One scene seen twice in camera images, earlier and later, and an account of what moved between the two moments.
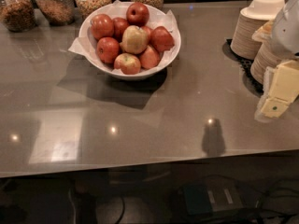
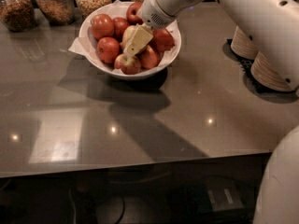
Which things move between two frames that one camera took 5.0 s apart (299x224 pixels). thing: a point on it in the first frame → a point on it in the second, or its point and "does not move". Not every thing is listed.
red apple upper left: x=102 y=26 does not move
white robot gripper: x=286 y=32 → x=151 y=12
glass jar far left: x=17 y=10 does not move
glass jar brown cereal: x=56 y=4 does not move
